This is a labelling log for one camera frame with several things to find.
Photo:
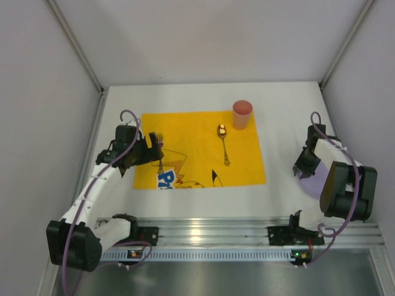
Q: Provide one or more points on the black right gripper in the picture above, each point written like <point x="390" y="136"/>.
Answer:
<point x="302" y="166"/>

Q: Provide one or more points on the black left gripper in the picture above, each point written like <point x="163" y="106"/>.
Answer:
<point x="151" y="148"/>

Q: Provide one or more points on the purple metal fork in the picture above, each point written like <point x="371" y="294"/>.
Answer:
<point x="160" y="142"/>

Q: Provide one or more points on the yellow printed cloth placemat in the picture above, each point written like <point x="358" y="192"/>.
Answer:
<point x="193" y="152"/>

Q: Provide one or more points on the gold metal spoon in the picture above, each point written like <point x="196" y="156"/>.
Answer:
<point x="222" y="133"/>

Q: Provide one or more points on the pink plastic cup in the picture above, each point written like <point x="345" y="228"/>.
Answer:
<point x="242" y="111"/>

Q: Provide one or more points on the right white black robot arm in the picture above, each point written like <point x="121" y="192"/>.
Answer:
<point x="345" y="188"/>

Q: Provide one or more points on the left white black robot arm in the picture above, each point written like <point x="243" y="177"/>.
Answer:
<point x="75" y="240"/>

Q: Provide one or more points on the lilac plastic plate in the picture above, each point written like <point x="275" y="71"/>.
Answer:
<point x="313" y="185"/>

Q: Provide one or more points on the aluminium frame post left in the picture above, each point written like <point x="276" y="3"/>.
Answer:
<point x="72" y="39"/>

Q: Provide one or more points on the aluminium frame post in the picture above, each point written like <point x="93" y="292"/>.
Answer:
<point x="72" y="39"/>
<point x="352" y="32"/>

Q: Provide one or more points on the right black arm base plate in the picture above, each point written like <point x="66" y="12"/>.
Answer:
<point x="286" y="236"/>

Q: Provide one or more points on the aluminium frame post right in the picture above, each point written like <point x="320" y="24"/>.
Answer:
<point x="352" y="32"/>

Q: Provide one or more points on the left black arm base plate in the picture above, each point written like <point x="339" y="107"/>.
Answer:
<point x="148" y="234"/>

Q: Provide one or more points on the aluminium mounting rail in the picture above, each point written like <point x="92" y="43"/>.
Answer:
<point x="217" y="232"/>

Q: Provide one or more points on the slotted grey cable duct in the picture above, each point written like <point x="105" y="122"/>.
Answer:
<point x="162" y="255"/>

